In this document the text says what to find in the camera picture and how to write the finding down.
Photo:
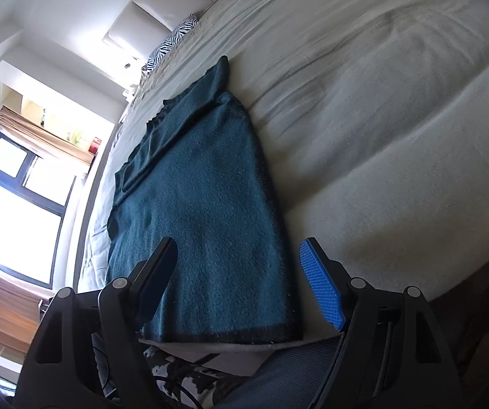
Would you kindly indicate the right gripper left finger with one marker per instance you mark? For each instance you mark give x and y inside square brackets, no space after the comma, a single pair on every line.
[151,281]

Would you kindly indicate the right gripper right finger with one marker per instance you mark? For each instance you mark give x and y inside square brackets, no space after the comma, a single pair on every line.
[329,282]

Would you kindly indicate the dark teal knit sweater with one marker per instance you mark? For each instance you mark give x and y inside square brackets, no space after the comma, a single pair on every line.
[199,176]

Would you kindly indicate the blue trousers leg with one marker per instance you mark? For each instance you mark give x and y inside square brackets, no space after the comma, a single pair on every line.
[290,378]

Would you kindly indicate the black white patterned cloth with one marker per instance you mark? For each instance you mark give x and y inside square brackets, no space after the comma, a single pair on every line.
[190,384]

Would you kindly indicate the red item on shelf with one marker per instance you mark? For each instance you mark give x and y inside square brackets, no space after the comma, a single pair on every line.
[94,146]

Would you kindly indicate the black framed window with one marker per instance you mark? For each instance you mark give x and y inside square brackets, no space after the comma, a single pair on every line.
[34,195]

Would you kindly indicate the beige bed cover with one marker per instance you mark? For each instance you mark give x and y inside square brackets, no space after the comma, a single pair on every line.
[373,117]

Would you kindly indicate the beige roman blind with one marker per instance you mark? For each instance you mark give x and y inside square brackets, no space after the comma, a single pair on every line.
[36,136]

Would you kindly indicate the zebra print pillow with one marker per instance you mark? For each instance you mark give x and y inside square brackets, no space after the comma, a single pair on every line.
[181,30]

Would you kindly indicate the cream padded headboard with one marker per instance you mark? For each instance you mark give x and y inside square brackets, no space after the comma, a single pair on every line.
[144,24]

